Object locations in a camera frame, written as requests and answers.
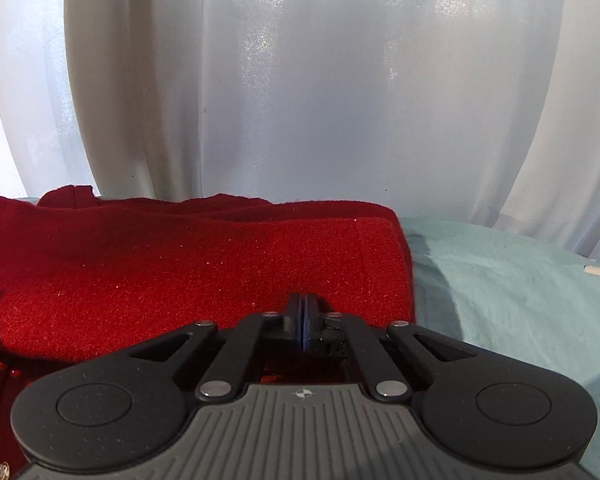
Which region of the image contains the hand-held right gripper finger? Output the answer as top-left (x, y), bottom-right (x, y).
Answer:
top-left (130, 293), bottom-right (304, 402)
top-left (303, 293), bottom-right (476, 404)

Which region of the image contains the red knit sweater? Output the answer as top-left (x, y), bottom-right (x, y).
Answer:
top-left (0, 184), bottom-right (419, 480)

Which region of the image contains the light blue mushroom-print bed sheet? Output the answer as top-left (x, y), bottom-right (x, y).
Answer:
top-left (0, 194), bottom-right (600, 480)

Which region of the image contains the white curtain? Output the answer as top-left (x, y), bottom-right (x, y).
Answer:
top-left (0, 0), bottom-right (600, 261)

